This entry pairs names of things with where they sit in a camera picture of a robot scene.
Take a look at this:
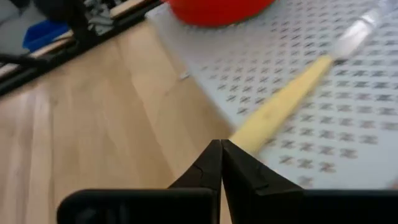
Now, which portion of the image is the blue plastic bin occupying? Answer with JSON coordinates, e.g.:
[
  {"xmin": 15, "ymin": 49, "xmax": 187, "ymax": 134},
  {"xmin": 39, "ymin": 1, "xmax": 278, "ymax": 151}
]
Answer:
[{"xmin": 22, "ymin": 19, "xmax": 72, "ymax": 53}]

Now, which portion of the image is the white perforated metal shelf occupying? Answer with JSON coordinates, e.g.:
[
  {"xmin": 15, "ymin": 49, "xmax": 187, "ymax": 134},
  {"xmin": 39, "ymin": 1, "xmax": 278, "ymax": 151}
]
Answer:
[{"xmin": 146, "ymin": 0, "xmax": 398, "ymax": 190}]

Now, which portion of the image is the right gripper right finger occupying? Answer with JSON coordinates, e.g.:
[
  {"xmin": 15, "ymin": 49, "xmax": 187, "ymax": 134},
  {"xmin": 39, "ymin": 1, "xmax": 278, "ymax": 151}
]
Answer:
[{"xmin": 221, "ymin": 139, "xmax": 398, "ymax": 224}]

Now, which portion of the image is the red collapsible bowl grey rim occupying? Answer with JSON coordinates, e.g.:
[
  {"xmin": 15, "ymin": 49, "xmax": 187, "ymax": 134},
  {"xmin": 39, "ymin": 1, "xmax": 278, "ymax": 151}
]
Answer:
[{"xmin": 161, "ymin": 0, "xmax": 277, "ymax": 28}]

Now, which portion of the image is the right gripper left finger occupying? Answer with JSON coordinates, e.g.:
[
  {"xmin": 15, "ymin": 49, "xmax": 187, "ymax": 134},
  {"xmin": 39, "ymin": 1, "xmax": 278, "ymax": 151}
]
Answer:
[{"xmin": 57, "ymin": 139, "xmax": 223, "ymax": 224}]

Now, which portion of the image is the knife with yellow handle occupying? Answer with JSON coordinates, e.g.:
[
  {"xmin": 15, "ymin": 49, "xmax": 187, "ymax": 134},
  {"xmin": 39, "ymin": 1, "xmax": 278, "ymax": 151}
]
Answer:
[{"xmin": 229, "ymin": 0, "xmax": 398, "ymax": 154}]

